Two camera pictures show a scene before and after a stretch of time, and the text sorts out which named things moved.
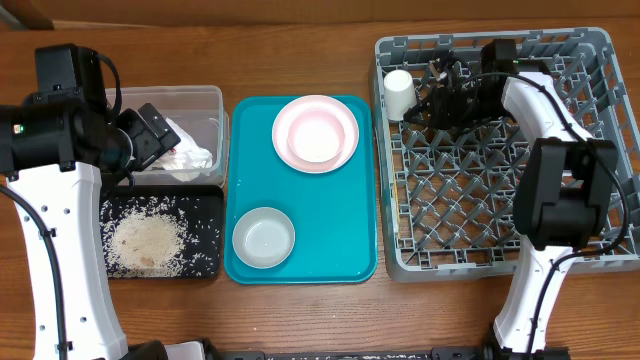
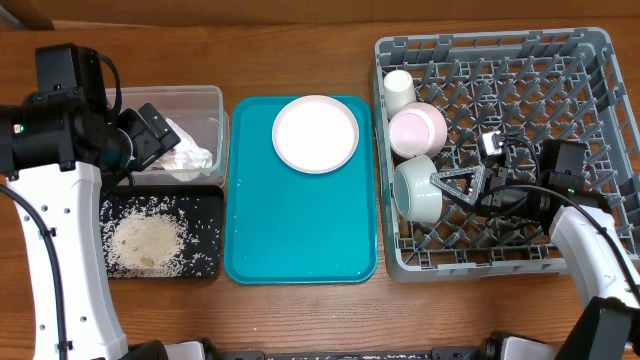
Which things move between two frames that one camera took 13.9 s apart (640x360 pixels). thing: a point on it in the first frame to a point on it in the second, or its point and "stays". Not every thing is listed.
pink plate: x=315 y=134 stays
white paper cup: x=399 y=91 stays
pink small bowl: x=316 y=136 to x=417 y=128
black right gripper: x=437 y=103 to x=477 y=190
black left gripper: x=152 y=143 stays
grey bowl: x=263 y=237 to x=417 y=200
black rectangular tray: x=163 y=231 stays
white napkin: x=183 y=161 stays
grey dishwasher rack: x=446 y=196 stays
